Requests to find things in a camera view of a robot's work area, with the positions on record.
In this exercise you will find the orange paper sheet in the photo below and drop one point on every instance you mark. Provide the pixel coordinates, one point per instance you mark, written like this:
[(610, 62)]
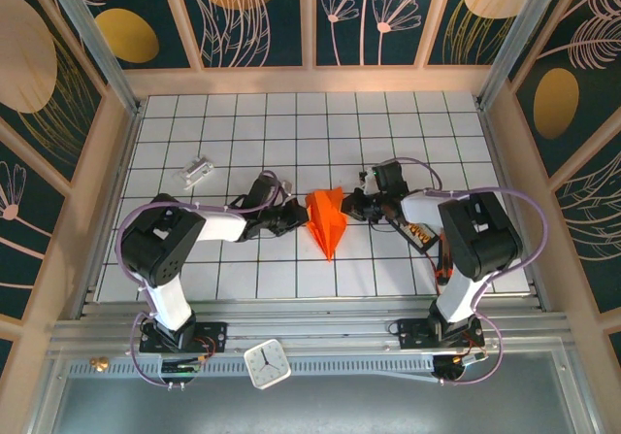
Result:
[(326, 220)]

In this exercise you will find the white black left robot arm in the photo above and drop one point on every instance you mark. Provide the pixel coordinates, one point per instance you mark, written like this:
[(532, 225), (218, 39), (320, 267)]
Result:
[(155, 244)]

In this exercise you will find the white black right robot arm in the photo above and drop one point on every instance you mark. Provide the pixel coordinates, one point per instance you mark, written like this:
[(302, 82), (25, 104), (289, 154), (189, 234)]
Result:
[(480, 240)]

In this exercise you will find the white square alarm clock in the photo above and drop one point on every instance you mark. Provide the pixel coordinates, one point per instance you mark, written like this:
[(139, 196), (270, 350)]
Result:
[(267, 363)]

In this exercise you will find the black charger board orange connectors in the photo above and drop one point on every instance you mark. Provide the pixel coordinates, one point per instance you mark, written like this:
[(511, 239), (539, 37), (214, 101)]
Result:
[(417, 236)]

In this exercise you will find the grey metal panel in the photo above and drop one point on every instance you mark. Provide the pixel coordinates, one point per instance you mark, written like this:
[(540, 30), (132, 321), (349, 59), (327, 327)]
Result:
[(339, 405)]

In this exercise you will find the brass knob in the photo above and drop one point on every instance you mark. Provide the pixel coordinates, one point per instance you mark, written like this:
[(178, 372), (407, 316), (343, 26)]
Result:
[(100, 364)]

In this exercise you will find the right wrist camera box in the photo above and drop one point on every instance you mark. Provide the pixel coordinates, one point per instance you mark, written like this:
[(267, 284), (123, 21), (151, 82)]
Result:
[(366, 182)]

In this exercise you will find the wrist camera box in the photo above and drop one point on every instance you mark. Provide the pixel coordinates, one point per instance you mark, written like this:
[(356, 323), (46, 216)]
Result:
[(287, 188), (366, 182)]

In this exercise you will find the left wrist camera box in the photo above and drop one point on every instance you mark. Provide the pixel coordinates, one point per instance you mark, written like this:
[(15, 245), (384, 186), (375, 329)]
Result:
[(287, 188)]

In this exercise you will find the clear plastic bracket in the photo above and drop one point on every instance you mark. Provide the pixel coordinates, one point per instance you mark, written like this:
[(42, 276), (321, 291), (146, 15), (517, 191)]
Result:
[(194, 171)]

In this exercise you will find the aluminium rail frame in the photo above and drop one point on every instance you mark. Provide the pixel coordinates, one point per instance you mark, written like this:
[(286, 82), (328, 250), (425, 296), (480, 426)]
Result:
[(315, 327)]

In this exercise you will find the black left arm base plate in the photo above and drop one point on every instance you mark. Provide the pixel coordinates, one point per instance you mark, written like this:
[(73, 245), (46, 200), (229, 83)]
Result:
[(213, 337)]

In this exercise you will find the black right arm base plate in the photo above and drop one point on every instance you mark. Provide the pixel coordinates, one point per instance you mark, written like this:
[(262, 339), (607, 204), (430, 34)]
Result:
[(412, 334)]

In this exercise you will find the aluminium corner post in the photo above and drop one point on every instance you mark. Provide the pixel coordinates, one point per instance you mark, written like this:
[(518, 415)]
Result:
[(97, 50), (514, 45)]

